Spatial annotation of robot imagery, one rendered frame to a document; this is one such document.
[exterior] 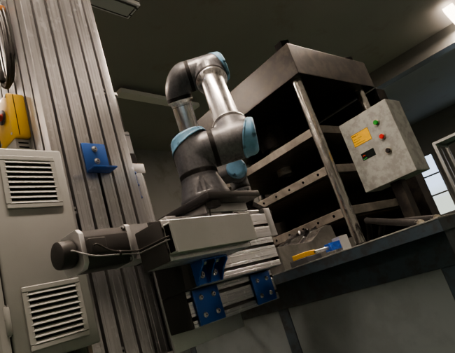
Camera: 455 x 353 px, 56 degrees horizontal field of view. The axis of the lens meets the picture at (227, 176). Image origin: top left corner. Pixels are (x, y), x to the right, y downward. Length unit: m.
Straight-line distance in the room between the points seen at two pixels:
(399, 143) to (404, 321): 1.13
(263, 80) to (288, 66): 0.20
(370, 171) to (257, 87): 0.85
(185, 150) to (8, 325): 0.63
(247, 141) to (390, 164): 1.20
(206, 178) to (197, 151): 0.09
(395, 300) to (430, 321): 0.11
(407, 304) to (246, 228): 0.56
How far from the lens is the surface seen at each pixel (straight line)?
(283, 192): 2.65
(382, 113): 2.36
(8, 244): 1.01
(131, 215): 1.24
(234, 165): 1.60
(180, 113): 1.61
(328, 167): 2.36
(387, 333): 1.44
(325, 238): 1.88
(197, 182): 1.22
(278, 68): 2.58
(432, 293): 1.34
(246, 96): 2.74
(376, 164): 2.37
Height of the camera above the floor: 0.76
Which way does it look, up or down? 15 degrees up
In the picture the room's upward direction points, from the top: 18 degrees counter-clockwise
